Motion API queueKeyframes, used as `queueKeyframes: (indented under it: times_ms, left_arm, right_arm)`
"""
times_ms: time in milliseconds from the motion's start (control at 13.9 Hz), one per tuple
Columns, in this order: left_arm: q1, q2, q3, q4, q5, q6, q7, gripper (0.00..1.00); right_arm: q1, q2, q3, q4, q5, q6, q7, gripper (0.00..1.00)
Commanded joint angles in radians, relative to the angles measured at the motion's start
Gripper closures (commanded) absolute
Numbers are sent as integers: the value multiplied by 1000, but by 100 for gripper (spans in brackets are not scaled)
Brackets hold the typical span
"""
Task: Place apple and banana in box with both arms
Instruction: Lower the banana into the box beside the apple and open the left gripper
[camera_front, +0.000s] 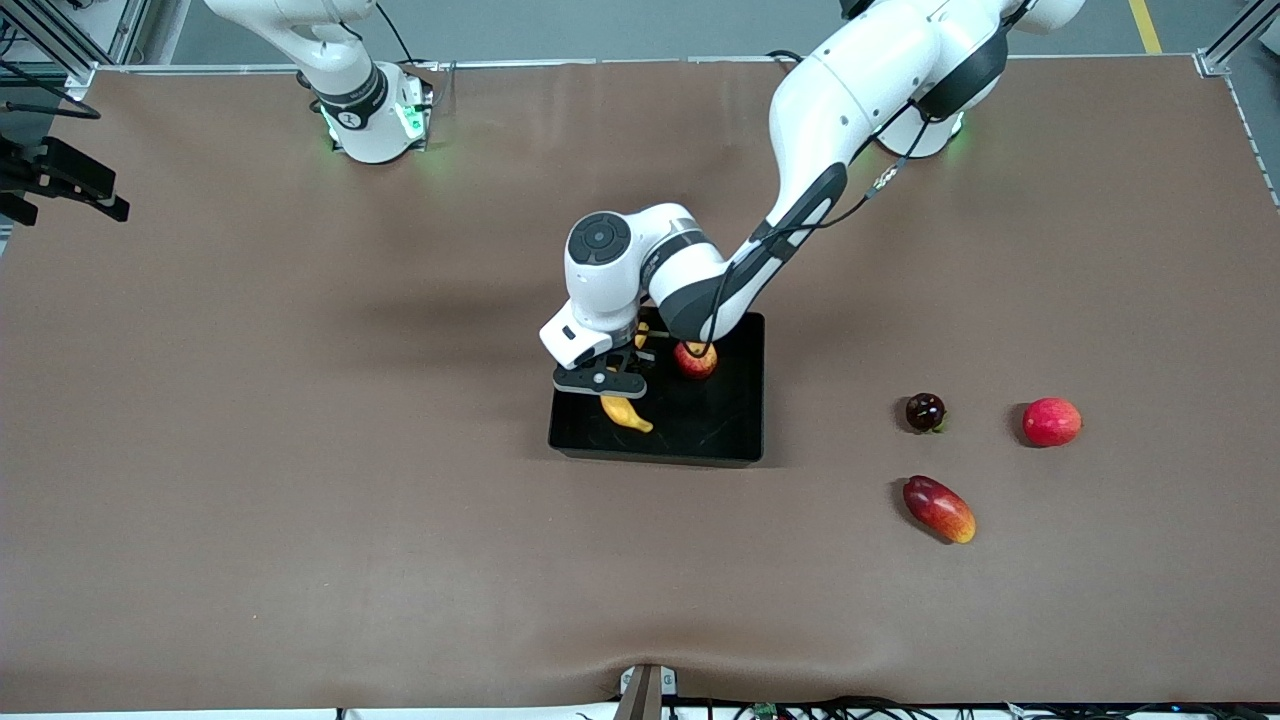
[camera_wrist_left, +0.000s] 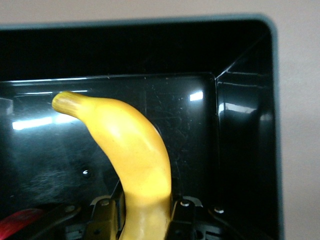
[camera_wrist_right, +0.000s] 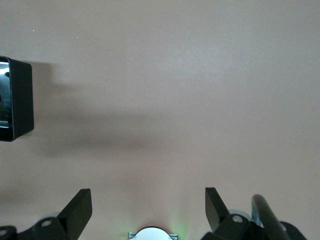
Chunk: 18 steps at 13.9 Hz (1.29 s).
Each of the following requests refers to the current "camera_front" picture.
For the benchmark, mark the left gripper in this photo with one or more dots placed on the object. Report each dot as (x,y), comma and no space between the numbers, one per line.
(640,352)

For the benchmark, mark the red yellow striped apple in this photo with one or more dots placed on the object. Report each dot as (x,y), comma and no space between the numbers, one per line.
(695,362)

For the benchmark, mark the yellow banana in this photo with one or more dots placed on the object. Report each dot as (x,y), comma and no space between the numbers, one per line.
(625,412)

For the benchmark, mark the black plastic box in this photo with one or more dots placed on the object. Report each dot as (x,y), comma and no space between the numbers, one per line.
(700,420)

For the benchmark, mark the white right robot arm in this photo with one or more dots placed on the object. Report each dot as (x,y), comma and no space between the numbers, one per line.
(370,120)

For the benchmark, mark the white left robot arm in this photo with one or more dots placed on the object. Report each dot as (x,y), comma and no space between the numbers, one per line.
(840,90)

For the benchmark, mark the brown table mat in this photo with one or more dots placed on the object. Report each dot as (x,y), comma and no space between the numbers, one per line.
(640,560)

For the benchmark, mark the dark purple mangosteen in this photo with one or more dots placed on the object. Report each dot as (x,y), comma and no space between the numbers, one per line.
(925,412)

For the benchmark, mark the red yellow mango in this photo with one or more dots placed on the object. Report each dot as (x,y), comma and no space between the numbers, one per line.
(938,510)

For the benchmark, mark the red peach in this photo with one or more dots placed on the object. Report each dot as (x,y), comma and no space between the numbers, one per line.
(1052,422)

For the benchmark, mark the yellow floor tape strip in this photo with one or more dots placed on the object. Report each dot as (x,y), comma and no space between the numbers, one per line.
(1144,25)

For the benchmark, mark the aluminium frame profile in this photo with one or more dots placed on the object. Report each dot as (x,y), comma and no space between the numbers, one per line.
(70,40)
(1235,40)

